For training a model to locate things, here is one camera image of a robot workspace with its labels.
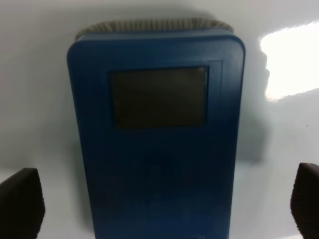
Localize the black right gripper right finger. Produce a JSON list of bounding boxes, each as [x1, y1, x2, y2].
[[290, 163, 319, 239]]

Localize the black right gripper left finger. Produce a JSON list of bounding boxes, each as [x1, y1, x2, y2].
[[0, 168, 45, 239]]

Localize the blue board eraser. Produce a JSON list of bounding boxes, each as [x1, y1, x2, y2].
[[67, 17, 245, 239]]

